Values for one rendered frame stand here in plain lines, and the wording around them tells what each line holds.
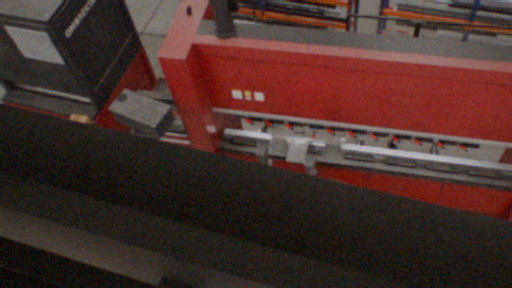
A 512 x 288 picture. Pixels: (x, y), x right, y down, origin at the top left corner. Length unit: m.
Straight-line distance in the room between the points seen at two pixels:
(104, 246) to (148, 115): 4.11
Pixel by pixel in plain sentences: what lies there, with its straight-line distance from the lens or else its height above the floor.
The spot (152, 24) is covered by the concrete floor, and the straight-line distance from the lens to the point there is 8.12.
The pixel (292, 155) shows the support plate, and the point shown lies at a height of 1.00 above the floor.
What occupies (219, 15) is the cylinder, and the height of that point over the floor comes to 2.54.
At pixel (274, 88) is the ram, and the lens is 4.44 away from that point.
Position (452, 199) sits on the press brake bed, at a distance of 5.49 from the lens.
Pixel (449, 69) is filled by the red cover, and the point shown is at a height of 2.27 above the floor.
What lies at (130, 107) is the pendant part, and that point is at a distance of 4.41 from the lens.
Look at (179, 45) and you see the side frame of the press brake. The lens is 4.25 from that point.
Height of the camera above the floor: 5.17
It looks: 55 degrees down
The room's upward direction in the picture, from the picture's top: 9 degrees counter-clockwise
